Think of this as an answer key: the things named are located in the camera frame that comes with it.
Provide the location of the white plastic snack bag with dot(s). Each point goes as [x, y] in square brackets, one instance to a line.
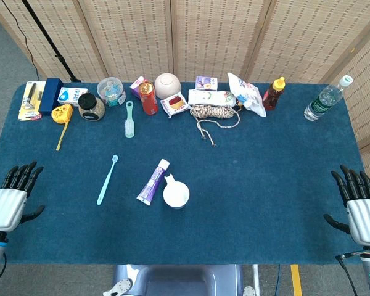
[248, 94]

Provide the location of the yellow tape measure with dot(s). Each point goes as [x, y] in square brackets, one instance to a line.
[61, 114]

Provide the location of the white rolled package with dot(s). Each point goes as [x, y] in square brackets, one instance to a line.
[209, 97]

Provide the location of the peeler on packaging card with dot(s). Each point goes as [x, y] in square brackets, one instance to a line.
[29, 101]

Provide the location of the glass jar with black lid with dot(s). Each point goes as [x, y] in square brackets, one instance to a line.
[91, 109]

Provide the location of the small yellow round item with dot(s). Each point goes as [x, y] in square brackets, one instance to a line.
[238, 105]

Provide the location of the beige bowl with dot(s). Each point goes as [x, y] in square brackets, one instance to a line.
[167, 84]

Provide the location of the white snack packet red picture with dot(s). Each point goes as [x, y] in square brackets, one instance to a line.
[175, 104]

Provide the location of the light blue toothbrush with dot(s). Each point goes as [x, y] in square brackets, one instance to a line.
[108, 180]

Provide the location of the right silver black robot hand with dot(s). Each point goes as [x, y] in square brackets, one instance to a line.
[365, 219]

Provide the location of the dark blue box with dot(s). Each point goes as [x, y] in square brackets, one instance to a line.
[49, 95]

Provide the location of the green scrubbing brush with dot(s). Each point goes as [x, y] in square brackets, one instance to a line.
[129, 123]

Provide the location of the clear tub of clips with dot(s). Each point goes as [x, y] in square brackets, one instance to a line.
[111, 91]

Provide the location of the honey bear bottle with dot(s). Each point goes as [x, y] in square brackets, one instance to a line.
[272, 95]

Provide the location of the yellow floor tape strip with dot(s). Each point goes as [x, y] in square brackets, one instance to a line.
[296, 280]

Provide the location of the bamboo folding screen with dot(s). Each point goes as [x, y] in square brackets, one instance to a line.
[203, 37]

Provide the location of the red drink can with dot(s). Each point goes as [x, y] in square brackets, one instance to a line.
[148, 100]

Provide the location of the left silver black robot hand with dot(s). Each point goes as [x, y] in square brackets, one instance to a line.
[6, 206]

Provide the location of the white metal leg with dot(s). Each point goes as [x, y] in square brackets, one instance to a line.
[256, 277]

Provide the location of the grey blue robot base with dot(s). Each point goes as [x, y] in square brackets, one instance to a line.
[179, 280]

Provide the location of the purple and pink box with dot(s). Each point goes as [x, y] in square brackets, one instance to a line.
[136, 86]

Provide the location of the black tripod stand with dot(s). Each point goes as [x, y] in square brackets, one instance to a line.
[44, 34]

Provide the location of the clear water bottle green label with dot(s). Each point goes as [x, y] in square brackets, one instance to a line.
[323, 101]

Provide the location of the blue table cloth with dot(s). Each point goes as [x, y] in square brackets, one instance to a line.
[234, 185]

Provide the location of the small purple white carton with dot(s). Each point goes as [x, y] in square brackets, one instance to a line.
[206, 83]

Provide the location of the white and blue carton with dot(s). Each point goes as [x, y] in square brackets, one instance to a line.
[69, 95]

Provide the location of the purple toothpaste tube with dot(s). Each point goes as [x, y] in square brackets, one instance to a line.
[152, 183]

